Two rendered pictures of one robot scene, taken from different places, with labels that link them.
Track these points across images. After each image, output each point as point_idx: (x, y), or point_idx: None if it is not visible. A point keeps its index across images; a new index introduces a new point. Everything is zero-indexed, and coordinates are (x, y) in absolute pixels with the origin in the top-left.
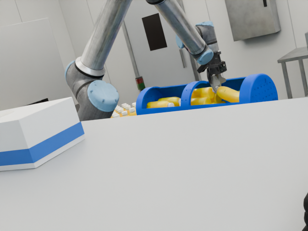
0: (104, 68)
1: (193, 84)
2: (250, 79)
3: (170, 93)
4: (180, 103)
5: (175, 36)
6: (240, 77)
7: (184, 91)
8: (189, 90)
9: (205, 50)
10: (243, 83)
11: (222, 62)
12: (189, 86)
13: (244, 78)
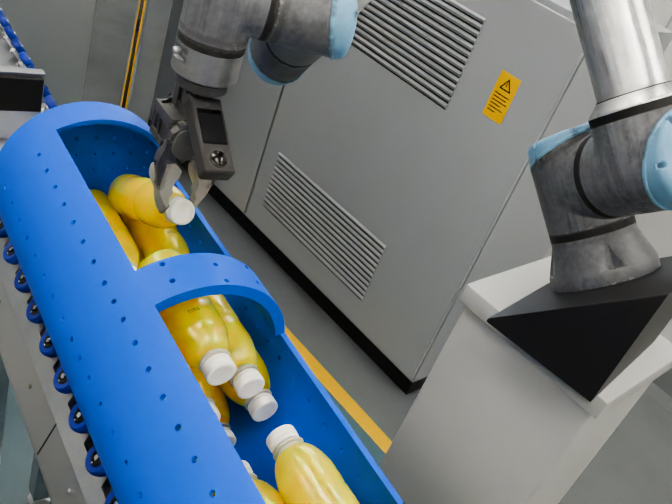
0: (594, 112)
1: (223, 259)
2: (130, 114)
3: None
4: (283, 324)
5: (356, 19)
6: (76, 166)
7: (263, 288)
8: (250, 270)
9: None
10: (147, 130)
11: (171, 98)
12: (241, 271)
13: (130, 123)
